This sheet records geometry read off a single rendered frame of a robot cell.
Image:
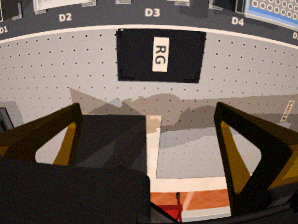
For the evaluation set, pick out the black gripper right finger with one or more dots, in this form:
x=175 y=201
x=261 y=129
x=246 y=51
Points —
x=279 y=156

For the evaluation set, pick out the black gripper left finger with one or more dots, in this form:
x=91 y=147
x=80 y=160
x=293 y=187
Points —
x=22 y=142

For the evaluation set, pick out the black rectangular pad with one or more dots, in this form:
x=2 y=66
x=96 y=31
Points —
x=159 y=55

